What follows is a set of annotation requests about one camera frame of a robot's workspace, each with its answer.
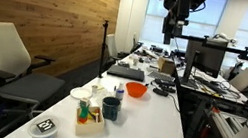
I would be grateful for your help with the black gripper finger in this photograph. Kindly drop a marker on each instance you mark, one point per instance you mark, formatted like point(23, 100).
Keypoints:
point(168, 32)

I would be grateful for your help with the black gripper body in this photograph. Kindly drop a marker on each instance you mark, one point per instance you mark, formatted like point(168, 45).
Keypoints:
point(177, 2)

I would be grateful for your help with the yellow cylinder block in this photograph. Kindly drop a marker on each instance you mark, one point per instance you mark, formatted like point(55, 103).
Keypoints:
point(91, 117)

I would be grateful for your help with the green block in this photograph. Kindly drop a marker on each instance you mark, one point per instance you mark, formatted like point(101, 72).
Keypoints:
point(83, 111)

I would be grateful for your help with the orange cube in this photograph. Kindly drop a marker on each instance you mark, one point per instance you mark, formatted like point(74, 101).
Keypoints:
point(82, 120)

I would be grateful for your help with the cardboard box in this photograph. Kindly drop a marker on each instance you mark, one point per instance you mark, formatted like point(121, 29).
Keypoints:
point(166, 65)

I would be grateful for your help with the white cup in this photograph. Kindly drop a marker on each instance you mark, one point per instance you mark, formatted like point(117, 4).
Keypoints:
point(135, 61)

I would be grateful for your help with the grey keyboard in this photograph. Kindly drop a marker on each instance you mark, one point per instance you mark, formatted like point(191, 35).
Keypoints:
point(161, 76)

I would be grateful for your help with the black monitor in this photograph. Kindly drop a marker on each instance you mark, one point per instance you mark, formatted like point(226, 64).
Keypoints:
point(205, 57)

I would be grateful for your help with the black flat device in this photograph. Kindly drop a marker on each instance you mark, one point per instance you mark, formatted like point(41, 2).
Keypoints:
point(164, 82)

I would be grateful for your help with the white headset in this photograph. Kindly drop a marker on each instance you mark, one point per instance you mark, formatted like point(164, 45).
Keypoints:
point(224, 36)

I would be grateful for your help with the black laptop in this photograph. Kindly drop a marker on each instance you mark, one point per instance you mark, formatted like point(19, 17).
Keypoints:
point(126, 72)

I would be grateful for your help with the white office chair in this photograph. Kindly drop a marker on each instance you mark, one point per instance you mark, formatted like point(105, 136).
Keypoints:
point(111, 45)
point(245, 79)

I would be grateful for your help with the black power brick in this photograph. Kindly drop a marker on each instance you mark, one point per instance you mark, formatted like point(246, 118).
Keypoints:
point(160, 92)

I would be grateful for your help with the orange bowl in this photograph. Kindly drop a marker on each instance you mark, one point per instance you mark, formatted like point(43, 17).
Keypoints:
point(135, 89)

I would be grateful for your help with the black floor stand pole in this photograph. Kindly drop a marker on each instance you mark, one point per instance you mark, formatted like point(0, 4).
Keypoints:
point(102, 48)

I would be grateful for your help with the white blue spray bottle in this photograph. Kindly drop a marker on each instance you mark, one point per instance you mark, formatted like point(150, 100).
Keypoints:
point(120, 92)

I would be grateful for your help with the orange clamp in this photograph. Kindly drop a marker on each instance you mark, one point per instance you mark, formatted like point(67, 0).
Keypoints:
point(214, 110)

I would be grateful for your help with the small clear cup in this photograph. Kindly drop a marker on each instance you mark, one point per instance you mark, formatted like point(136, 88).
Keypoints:
point(94, 89)

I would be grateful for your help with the dark green mug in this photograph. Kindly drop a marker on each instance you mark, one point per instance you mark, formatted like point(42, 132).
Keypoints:
point(110, 109)

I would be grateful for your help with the white plate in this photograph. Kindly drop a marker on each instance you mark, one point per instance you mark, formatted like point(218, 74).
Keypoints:
point(80, 92)

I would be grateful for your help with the clear container with tag lid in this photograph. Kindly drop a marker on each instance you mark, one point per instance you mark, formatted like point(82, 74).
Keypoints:
point(43, 130)

